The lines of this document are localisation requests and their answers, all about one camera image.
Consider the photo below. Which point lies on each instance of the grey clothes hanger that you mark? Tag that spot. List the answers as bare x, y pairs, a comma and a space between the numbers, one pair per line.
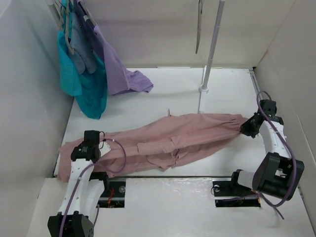
199, 24

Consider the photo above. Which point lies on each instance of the teal hanging shirt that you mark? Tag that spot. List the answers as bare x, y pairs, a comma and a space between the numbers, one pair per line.
89, 90

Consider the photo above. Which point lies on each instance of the white rack pole with base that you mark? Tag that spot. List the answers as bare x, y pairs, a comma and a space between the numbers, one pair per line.
204, 89

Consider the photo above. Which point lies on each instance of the pink trousers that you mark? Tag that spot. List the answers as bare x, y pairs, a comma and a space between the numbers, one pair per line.
169, 142

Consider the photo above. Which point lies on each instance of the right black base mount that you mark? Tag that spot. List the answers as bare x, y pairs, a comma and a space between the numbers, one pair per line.
227, 195

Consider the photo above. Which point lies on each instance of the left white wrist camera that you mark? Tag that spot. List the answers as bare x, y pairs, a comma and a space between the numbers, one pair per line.
104, 149

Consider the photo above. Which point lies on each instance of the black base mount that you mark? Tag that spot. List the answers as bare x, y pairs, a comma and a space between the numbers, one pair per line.
227, 195
113, 195

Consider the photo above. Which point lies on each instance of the blue-grey hanging garment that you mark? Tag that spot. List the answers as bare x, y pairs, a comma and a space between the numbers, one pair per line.
82, 58

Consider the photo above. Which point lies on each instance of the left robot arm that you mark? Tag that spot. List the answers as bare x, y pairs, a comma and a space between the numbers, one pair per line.
77, 215

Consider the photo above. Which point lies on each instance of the purple hanging shirt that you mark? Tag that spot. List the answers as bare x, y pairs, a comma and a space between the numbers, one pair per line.
120, 80

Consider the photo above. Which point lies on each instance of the left white rack pole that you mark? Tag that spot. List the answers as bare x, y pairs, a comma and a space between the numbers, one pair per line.
54, 9

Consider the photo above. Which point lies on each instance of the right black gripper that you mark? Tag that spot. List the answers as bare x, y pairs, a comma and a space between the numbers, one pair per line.
246, 129

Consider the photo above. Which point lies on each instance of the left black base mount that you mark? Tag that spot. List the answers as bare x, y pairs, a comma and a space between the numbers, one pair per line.
113, 195

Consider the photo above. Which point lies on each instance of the grey hanger on rack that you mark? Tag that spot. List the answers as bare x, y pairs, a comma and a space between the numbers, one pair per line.
64, 8

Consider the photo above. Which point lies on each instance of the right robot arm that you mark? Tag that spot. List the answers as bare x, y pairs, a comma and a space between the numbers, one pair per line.
279, 173

